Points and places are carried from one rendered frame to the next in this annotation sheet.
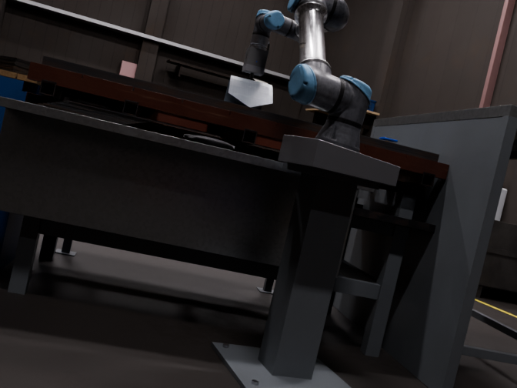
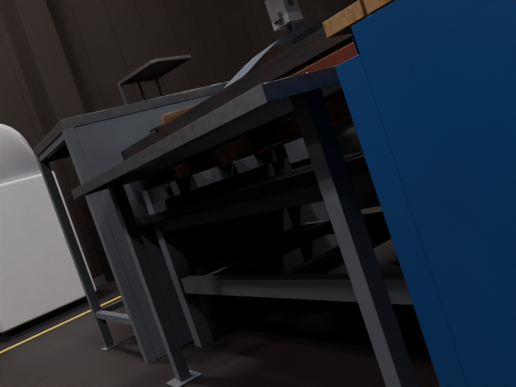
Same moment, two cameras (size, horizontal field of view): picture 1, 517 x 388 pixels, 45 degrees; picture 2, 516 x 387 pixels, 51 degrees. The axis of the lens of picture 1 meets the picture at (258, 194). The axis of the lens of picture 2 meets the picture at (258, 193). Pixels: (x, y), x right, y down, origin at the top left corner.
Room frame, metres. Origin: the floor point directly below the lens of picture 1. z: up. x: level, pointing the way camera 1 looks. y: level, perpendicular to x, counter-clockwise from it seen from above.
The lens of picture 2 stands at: (3.63, 1.73, 0.64)
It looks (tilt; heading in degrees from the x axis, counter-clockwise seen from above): 3 degrees down; 248
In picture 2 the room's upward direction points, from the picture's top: 19 degrees counter-clockwise
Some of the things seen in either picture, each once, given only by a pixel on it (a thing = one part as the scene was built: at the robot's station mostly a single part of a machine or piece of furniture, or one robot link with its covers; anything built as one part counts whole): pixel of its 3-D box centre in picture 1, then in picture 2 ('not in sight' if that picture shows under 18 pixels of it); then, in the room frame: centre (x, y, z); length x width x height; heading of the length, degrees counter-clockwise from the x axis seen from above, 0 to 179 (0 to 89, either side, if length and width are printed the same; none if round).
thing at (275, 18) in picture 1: (275, 22); not in sight; (2.60, 0.09, 1.25); 0.11 x 0.11 x 0.08; 20
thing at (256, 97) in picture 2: not in sight; (177, 149); (3.25, 0.37, 0.74); 1.20 x 0.26 x 0.03; 101
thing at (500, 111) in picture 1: (485, 133); (173, 109); (2.83, -0.95, 1.03); 1.30 x 0.60 x 0.04; 11
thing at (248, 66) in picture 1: (255, 60); (279, 9); (2.70, 0.14, 1.09); 0.10 x 0.09 x 0.16; 15
